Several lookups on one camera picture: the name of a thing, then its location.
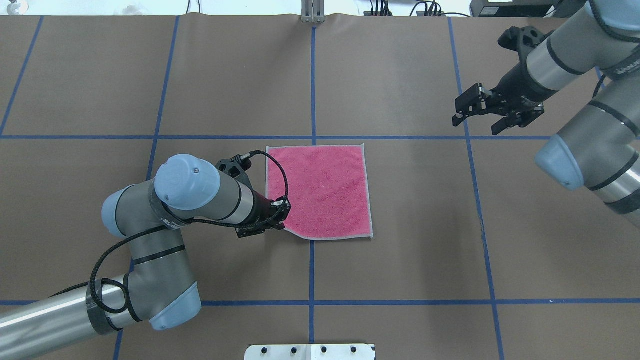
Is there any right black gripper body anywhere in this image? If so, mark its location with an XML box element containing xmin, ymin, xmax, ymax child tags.
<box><xmin>487</xmin><ymin>63</ymin><xmax>546</xmax><ymax>116</ymax></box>

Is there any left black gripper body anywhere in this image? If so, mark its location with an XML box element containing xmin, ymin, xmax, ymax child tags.
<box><xmin>248</xmin><ymin>191</ymin><xmax>291</xmax><ymax>227</ymax></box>

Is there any pink and grey towel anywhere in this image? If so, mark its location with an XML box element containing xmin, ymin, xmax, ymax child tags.
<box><xmin>265</xmin><ymin>145</ymin><xmax>374</xmax><ymax>241</ymax></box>

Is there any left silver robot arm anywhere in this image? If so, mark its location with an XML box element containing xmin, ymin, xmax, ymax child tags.
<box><xmin>1</xmin><ymin>150</ymin><xmax>291</xmax><ymax>360</ymax></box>

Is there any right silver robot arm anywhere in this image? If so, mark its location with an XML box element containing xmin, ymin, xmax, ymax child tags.
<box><xmin>452</xmin><ymin>0</ymin><xmax>640</xmax><ymax>226</ymax></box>

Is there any black electronics box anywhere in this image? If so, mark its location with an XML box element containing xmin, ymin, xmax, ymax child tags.
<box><xmin>469</xmin><ymin>0</ymin><xmax>554</xmax><ymax>18</ymax></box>

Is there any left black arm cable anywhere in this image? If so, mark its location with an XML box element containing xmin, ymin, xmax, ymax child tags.
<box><xmin>88</xmin><ymin>150</ymin><xmax>291</xmax><ymax>315</ymax></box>

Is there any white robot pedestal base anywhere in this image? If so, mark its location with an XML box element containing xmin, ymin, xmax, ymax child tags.
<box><xmin>244</xmin><ymin>343</ymin><xmax>377</xmax><ymax>360</ymax></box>

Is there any aluminium frame post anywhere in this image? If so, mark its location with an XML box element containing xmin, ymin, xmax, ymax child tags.
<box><xmin>300</xmin><ymin>0</ymin><xmax>326</xmax><ymax>25</ymax></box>

